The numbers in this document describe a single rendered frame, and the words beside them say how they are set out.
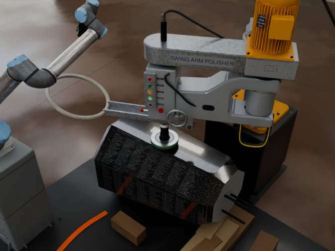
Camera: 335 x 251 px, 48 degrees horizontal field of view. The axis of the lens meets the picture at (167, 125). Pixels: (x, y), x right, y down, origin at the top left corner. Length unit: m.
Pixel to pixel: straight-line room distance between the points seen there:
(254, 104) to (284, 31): 0.57
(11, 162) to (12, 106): 2.24
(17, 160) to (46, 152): 1.34
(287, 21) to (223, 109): 0.73
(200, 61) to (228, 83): 0.23
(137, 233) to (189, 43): 1.62
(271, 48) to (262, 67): 0.13
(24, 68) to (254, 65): 1.35
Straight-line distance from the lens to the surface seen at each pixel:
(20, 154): 3.01
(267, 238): 3.35
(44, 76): 2.36
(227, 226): 3.22
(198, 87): 2.57
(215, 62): 2.39
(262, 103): 2.55
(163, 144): 2.88
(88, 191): 3.75
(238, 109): 2.65
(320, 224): 3.71
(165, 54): 2.41
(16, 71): 2.36
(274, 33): 2.23
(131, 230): 3.26
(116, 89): 5.11
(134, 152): 3.03
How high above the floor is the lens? 2.75
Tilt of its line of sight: 38 degrees down
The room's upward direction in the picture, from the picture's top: straight up
